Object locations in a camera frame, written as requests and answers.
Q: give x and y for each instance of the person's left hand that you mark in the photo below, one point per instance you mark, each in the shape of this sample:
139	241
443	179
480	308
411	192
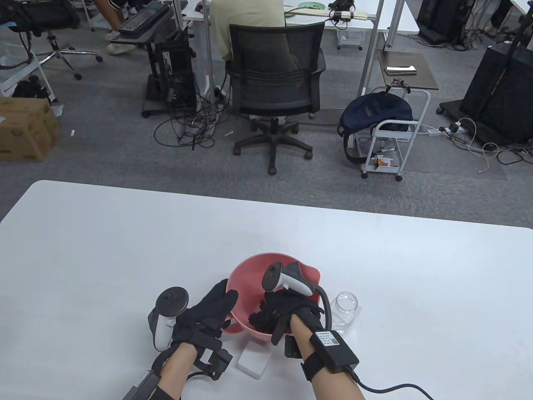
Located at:
202	321

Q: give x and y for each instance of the person's right hand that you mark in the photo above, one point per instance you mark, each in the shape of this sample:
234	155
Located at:
283	310

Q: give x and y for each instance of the pink salad bowl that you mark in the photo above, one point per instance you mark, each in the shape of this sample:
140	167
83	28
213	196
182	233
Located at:
245	271

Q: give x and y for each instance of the white square jar lid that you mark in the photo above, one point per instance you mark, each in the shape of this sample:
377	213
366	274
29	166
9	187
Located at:
254	360

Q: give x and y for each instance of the clear plastic jar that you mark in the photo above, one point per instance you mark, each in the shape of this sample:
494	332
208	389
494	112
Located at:
345	306

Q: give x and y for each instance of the person's left forearm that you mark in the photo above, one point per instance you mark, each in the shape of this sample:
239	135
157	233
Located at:
178	373

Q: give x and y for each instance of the person's right forearm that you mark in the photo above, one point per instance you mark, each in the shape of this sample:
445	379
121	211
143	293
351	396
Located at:
302	333

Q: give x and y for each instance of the black right forearm sensor box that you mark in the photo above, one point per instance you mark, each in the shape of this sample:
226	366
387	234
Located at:
335	350

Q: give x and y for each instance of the black left forearm sensor box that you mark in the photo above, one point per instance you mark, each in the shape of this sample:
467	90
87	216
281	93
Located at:
139	386

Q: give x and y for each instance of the black white right controller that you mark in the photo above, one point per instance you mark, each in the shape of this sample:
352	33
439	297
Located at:
275	276

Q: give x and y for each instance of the black white controller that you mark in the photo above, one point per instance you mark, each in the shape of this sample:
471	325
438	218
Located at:
171	301
275	276

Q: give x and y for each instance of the black white left controller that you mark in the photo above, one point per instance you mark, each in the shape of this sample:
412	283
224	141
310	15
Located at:
171	301

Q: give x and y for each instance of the white rolling cart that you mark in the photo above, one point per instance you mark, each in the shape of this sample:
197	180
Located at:
395	123

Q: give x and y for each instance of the dark blue backpack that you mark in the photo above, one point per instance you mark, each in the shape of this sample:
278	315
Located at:
374	110

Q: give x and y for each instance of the black mesh office chair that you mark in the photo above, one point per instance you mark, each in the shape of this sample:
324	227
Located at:
275	83

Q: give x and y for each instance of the white floor power strip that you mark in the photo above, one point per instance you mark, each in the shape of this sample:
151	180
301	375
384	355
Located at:
433	132

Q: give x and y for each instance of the black computer cart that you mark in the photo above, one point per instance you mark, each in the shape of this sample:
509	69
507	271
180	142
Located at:
179	71

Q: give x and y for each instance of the brown cardboard box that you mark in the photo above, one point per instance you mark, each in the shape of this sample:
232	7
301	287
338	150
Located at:
25	129

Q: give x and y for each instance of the brown side table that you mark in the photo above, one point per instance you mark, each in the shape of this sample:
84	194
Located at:
408	81

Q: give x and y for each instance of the black bag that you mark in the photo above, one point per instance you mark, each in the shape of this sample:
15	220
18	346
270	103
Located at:
29	89

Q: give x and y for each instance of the long beige power strip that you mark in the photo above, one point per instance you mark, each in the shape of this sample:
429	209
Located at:
358	16

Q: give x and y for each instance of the white metal rack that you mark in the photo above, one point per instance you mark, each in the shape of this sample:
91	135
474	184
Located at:
8	85

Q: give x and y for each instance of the white office desk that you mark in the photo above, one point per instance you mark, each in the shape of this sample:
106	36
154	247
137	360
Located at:
410	21
191	14

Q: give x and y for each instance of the green plate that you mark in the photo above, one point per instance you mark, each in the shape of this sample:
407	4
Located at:
312	4

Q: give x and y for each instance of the black keyboard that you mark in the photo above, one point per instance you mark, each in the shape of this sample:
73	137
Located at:
143	18

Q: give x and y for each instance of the black equipment cabinet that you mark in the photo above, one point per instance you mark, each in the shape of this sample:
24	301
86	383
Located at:
499	91

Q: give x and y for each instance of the black equipment stack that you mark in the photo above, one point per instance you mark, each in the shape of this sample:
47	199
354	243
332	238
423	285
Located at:
441	16

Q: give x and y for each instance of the black chrome office chair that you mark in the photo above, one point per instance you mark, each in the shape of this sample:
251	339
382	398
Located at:
50	12

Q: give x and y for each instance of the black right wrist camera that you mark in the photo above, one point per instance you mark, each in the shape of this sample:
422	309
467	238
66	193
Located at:
293	348

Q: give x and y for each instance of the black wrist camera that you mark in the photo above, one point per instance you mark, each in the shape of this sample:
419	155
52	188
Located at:
217	361
293	348

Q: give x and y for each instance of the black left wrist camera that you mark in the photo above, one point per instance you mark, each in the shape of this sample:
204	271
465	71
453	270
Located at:
217	361

